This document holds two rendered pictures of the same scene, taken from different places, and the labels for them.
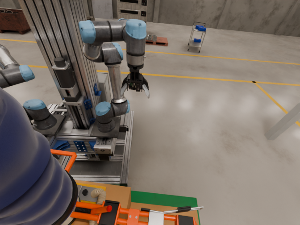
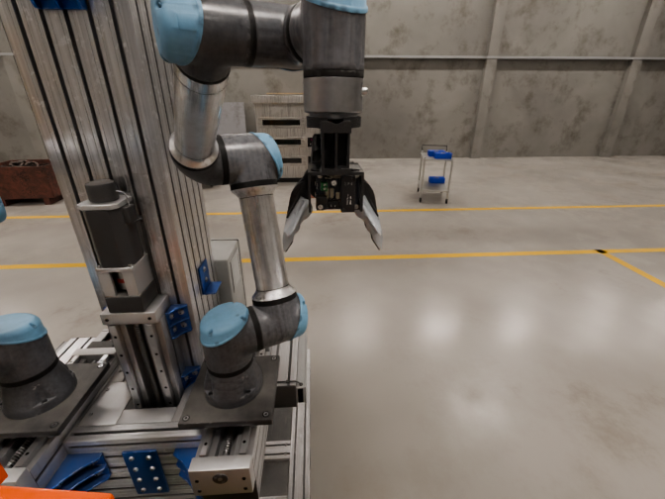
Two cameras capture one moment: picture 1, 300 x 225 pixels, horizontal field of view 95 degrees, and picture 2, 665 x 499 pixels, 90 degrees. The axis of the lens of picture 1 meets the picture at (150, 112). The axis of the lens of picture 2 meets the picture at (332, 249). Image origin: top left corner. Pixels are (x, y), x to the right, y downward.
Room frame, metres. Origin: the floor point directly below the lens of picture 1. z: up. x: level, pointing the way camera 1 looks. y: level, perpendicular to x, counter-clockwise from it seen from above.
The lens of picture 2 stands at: (0.11, 0.07, 1.74)
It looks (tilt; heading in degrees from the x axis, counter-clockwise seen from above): 24 degrees down; 3
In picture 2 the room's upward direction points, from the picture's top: straight up
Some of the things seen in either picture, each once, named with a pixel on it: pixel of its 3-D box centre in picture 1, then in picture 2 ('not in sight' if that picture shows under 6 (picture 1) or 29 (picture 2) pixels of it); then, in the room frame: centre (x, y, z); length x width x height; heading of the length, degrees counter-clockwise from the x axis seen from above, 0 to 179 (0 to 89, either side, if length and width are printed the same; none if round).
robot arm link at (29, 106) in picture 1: (36, 109); (13, 345); (0.70, 0.86, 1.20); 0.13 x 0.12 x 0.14; 144
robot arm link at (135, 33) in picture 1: (135, 37); (332, 26); (0.57, 0.09, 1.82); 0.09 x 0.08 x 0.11; 32
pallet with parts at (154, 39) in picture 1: (154, 38); not in sight; (6.70, 0.21, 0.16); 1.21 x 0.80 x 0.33; 97
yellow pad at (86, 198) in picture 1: (73, 191); not in sight; (0.22, 0.38, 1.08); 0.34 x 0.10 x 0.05; 89
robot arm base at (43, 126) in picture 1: (43, 119); (35, 379); (0.70, 0.85, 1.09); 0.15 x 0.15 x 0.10
